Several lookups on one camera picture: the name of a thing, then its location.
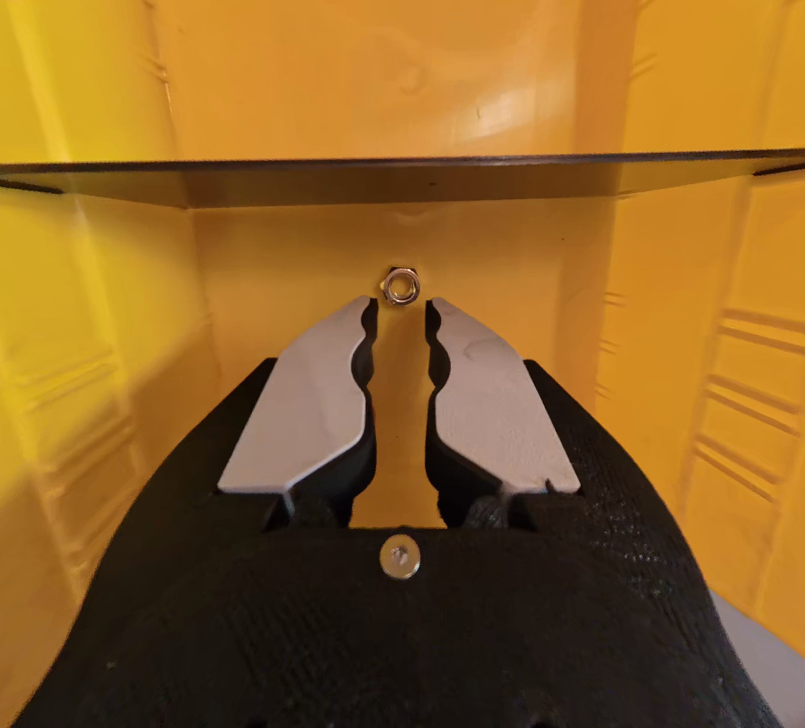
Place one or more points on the steel hex nut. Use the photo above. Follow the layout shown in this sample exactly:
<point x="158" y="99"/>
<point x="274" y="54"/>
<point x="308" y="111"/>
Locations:
<point x="386" y="287"/>

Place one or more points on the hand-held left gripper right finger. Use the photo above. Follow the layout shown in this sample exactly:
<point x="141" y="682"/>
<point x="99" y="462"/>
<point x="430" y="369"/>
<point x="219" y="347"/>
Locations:
<point x="497" y="420"/>

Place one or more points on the black bin divider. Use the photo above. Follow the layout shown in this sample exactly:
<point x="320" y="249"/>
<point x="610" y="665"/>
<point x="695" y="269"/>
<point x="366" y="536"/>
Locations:
<point x="402" y="181"/>

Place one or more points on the yellow plastic bin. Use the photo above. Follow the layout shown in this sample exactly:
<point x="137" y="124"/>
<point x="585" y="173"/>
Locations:
<point x="377" y="48"/>

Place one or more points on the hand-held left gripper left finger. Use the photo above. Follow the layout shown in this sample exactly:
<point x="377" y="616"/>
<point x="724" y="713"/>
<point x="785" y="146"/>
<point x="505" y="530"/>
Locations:
<point x="308" y="413"/>

